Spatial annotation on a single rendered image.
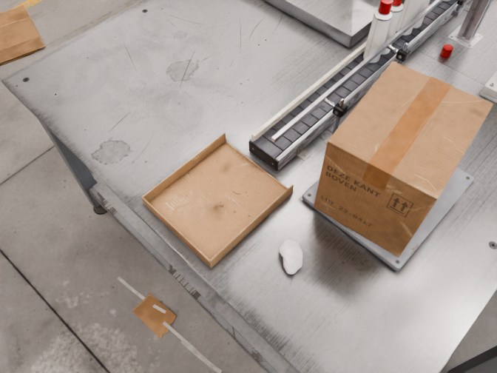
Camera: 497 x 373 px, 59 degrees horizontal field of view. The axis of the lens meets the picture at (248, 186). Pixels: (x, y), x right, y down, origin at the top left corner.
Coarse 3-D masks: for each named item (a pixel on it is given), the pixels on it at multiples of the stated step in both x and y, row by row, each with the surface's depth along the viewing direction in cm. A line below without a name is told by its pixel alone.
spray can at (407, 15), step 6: (408, 0) 134; (414, 0) 133; (420, 0) 133; (408, 6) 135; (414, 6) 134; (420, 6) 135; (402, 12) 138; (408, 12) 136; (414, 12) 136; (402, 18) 139; (408, 18) 138; (402, 24) 140; (396, 30) 144; (408, 30) 142
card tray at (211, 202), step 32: (192, 160) 120; (224, 160) 123; (160, 192) 117; (192, 192) 117; (224, 192) 117; (256, 192) 117; (288, 192) 115; (192, 224) 112; (224, 224) 112; (256, 224) 111
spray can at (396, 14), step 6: (396, 0) 123; (396, 6) 125; (402, 6) 126; (396, 12) 125; (396, 18) 127; (390, 24) 129; (396, 24) 130; (390, 30) 131; (390, 36) 133; (384, 54) 138
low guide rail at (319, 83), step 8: (360, 48) 135; (352, 56) 134; (344, 64) 132; (328, 72) 130; (336, 72) 131; (320, 80) 128; (312, 88) 126; (304, 96) 125; (288, 104) 123; (296, 104) 124; (280, 112) 121; (288, 112) 124; (272, 120) 120; (264, 128) 118; (256, 136) 118
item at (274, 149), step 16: (432, 0) 154; (432, 16) 149; (416, 32) 145; (352, 64) 137; (368, 64) 136; (336, 80) 133; (352, 80) 133; (336, 96) 129; (320, 112) 126; (272, 128) 123; (304, 128) 123; (256, 144) 120; (272, 144) 120; (288, 144) 120
